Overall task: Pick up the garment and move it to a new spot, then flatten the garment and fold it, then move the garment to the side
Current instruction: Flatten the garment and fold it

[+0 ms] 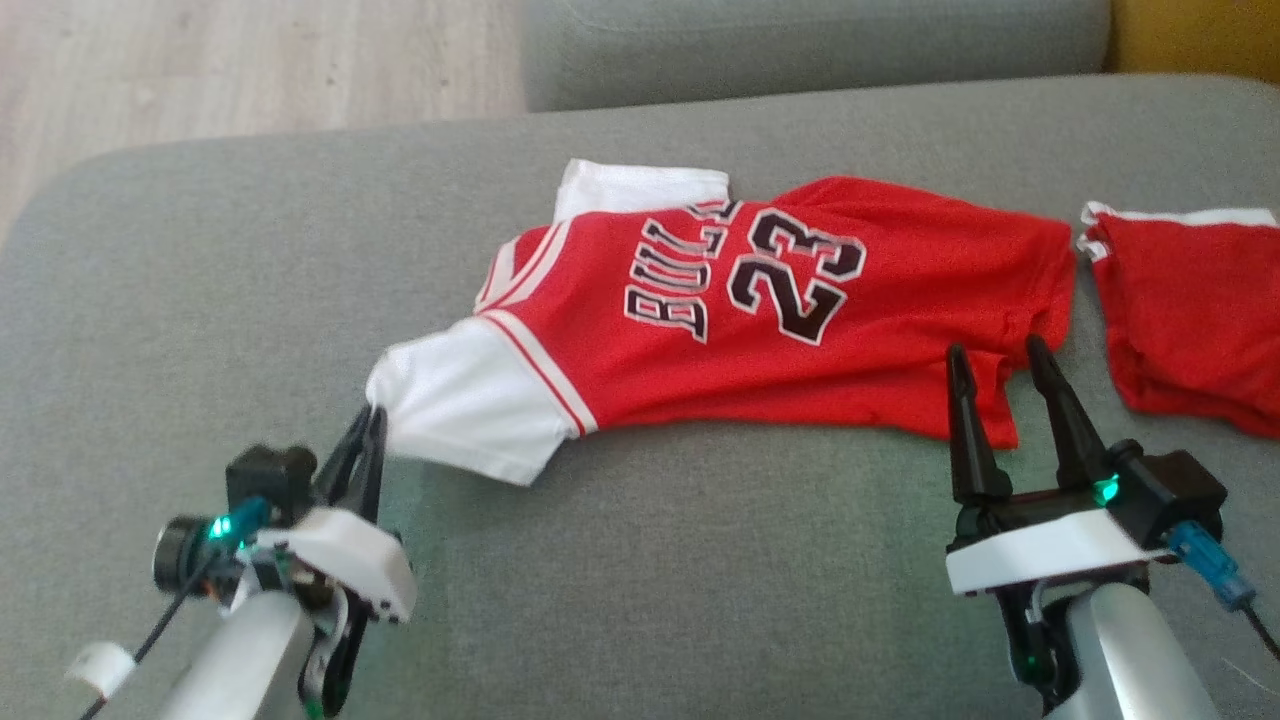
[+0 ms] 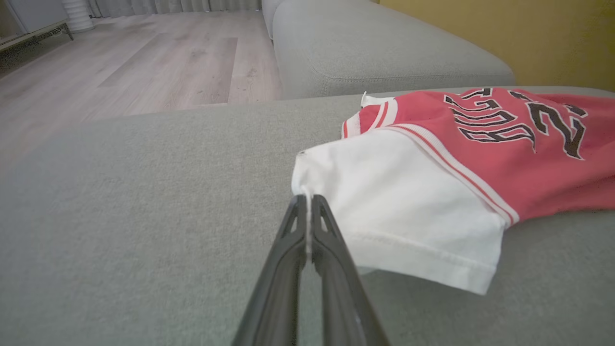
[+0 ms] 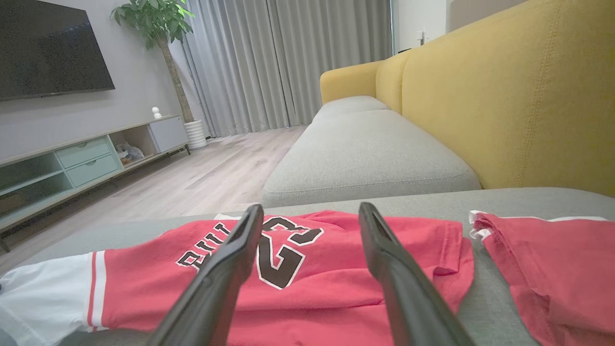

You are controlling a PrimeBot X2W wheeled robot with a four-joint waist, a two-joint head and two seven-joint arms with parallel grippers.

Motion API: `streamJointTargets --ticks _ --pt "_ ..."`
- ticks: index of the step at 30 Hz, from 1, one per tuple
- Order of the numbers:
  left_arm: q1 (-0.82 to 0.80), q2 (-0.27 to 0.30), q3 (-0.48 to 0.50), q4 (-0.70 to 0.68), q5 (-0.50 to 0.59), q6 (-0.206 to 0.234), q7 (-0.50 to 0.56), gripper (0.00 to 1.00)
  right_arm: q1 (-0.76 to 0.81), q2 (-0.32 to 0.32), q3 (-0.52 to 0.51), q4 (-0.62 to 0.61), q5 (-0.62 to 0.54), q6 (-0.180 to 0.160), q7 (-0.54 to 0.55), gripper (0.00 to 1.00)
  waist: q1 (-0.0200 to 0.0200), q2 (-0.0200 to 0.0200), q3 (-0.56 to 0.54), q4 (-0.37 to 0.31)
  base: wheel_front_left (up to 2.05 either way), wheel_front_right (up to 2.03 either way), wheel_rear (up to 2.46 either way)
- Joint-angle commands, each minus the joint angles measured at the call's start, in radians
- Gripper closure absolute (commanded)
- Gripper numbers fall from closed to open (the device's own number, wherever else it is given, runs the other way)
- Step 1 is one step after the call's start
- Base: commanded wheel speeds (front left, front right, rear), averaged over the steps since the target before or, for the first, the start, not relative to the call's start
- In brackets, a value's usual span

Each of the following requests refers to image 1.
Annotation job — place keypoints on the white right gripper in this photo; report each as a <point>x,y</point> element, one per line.
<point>1050,550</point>

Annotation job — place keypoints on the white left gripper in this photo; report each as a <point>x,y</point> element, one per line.
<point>360,565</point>

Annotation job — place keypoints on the red white-striped shorts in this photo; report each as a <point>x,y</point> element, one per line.
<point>1190,310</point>

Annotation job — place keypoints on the red number 23 jersey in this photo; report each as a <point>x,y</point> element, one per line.
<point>650,370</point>

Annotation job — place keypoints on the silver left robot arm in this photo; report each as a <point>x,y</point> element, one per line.
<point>250,660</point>

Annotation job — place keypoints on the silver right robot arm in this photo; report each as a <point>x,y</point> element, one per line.
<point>1130,660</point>

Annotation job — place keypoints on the large grey sofa seat cushion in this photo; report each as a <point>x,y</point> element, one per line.
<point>650,580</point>

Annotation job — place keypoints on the white tape tag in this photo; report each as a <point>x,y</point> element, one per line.
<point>100,670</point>

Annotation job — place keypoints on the wide yellow sofa backrest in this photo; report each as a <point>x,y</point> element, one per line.
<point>1200,35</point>

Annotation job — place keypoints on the grey sofa back cushion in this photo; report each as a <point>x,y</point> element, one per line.
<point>800,50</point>

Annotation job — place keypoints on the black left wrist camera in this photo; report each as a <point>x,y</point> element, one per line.
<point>270,480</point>

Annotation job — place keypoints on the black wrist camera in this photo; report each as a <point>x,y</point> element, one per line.
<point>1170,495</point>
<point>270,480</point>

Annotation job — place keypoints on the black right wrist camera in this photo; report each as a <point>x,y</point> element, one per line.
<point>1170,495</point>

